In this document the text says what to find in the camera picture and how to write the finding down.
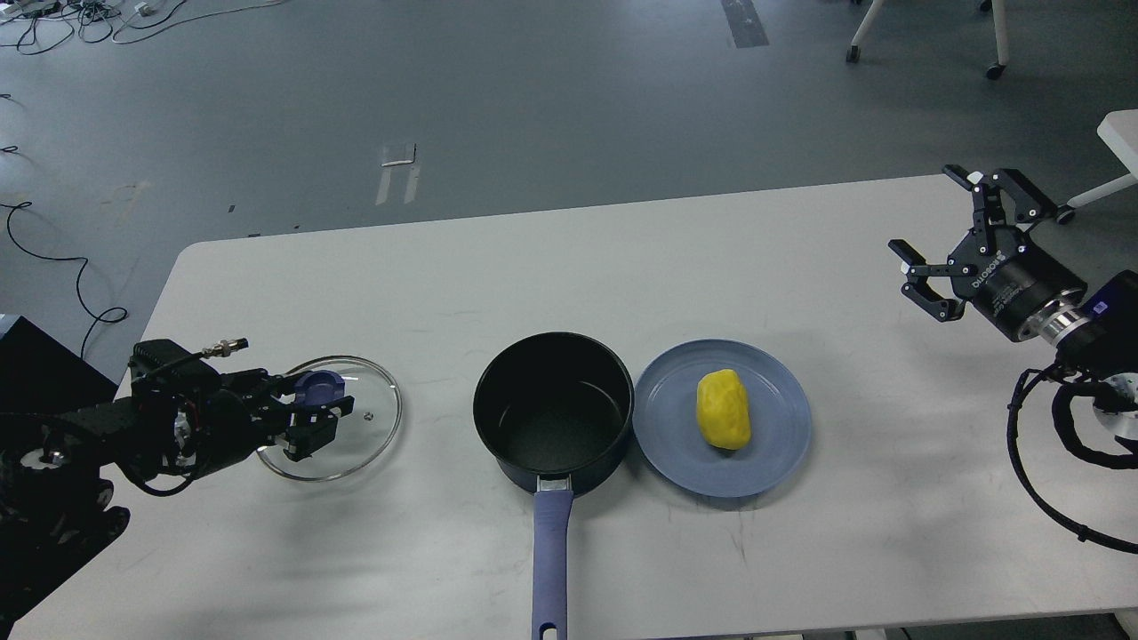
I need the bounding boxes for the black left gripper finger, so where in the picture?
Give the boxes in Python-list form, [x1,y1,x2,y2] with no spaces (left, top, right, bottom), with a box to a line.
[267,411,341,461]
[267,372,355,416]

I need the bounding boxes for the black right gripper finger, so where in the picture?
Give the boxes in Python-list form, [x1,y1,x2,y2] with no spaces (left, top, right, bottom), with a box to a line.
[887,239,965,323]
[942,164,1058,231]

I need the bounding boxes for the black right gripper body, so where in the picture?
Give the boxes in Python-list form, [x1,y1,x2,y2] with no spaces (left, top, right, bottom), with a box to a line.
[950,225,1088,343]

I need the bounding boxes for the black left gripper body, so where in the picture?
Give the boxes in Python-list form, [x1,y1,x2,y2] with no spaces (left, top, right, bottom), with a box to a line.
[168,369,295,476]

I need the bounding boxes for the glass lid with blue knob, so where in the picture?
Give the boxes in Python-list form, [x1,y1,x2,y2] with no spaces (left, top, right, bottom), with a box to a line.
[256,354,404,484]

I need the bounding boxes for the yellow potato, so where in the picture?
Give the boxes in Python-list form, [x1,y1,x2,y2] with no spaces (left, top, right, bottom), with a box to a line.
[695,368,751,451]

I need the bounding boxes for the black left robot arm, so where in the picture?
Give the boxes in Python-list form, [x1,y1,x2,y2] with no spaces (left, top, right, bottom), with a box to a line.
[1,339,355,637]

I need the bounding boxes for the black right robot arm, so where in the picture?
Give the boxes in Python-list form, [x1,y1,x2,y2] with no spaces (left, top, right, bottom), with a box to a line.
[887,164,1137,553]

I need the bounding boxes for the white chair legs with casters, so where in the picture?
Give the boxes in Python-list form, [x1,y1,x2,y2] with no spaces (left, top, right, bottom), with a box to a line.
[846,0,1011,81]

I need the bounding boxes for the white table with caster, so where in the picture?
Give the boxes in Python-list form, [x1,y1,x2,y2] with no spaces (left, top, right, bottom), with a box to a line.
[1052,110,1138,225]

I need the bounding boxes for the black box at left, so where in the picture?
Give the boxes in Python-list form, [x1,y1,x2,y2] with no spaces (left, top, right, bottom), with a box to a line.
[1,315,117,415]

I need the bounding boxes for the dark blue saucepan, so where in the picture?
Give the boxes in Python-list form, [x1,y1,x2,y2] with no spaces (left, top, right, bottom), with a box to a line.
[472,333,635,639]

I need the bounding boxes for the blue plate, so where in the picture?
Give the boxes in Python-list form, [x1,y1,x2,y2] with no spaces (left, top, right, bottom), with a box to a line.
[633,339,813,500]

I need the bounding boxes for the black floor cable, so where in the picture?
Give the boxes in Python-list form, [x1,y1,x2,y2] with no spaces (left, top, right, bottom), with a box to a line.
[0,202,130,360]

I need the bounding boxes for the tangled cables on floor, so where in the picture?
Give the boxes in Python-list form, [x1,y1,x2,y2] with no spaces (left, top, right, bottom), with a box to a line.
[0,0,285,56]

